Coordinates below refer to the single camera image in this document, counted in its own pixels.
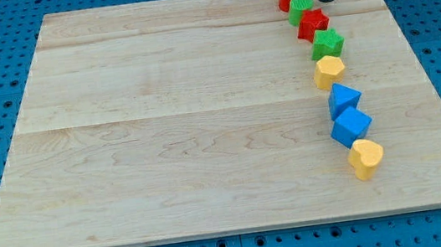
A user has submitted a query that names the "wooden board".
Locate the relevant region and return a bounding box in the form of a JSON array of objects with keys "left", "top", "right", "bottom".
[{"left": 0, "top": 0, "right": 441, "bottom": 247}]

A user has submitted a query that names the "green star block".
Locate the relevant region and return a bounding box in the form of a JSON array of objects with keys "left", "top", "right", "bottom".
[{"left": 311, "top": 28, "right": 345, "bottom": 61}]

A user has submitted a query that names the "blue cube block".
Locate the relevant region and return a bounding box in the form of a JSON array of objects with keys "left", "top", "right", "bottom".
[{"left": 331, "top": 107, "right": 372, "bottom": 148}]

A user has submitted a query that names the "yellow heart block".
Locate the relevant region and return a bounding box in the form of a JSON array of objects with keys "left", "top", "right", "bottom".
[{"left": 348, "top": 139, "right": 384, "bottom": 181}]

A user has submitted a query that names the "yellow hexagon block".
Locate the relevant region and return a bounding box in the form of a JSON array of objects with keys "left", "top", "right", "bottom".
[{"left": 313, "top": 55, "right": 346, "bottom": 91}]

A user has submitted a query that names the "green cylinder block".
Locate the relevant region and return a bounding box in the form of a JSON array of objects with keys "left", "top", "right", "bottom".
[{"left": 288, "top": 0, "right": 314, "bottom": 27}]

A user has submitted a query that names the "blue triangle block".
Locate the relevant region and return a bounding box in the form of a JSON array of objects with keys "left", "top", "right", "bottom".
[{"left": 328, "top": 83, "right": 362, "bottom": 121}]

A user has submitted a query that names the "red star block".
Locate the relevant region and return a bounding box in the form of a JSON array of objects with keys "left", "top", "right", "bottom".
[{"left": 297, "top": 8, "right": 330, "bottom": 43}]

